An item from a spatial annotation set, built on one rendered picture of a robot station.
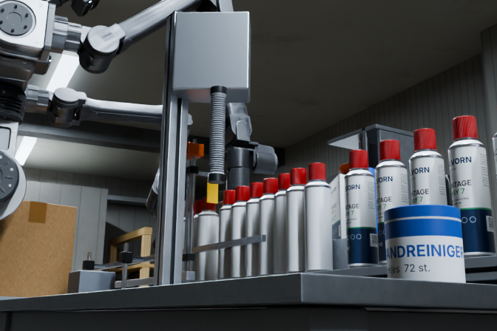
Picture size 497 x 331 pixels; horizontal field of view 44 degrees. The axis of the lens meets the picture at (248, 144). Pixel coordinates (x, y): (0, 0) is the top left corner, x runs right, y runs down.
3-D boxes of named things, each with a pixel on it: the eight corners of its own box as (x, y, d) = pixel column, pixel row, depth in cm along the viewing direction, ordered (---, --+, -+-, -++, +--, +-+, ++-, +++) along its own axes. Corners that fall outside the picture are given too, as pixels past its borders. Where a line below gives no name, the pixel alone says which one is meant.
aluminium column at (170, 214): (180, 303, 129) (191, 14, 148) (160, 302, 127) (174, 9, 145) (171, 304, 133) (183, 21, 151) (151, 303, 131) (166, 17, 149)
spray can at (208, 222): (220, 283, 144) (222, 196, 149) (200, 282, 142) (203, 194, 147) (212, 284, 148) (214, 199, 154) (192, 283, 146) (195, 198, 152)
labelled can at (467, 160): (504, 260, 84) (490, 117, 89) (480, 258, 81) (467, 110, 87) (472, 262, 88) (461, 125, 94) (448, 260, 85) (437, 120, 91)
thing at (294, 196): (319, 275, 115) (316, 168, 121) (296, 273, 113) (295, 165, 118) (302, 276, 120) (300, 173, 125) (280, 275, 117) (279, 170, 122)
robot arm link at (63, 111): (41, 104, 196) (44, 90, 193) (73, 108, 200) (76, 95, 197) (41, 121, 189) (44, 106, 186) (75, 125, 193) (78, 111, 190)
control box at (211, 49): (248, 89, 135) (249, 10, 140) (171, 89, 136) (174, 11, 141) (250, 104, 145) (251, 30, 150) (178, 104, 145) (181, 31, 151)
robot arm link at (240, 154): (223, 148, 157) (232, 142, 152) (248, 151, 160) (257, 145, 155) (222, 174, 155) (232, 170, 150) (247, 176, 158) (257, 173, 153)
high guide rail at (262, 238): (265, 241, 122) (265, 234, 123) (261, 241, 122) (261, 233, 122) (86, 272, 210) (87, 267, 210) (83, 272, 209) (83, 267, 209)
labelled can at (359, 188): (385, 270, 102) (379, 150, 108) (362, 268, 99) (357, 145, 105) (363, 271, 106) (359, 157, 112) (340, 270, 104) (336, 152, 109)
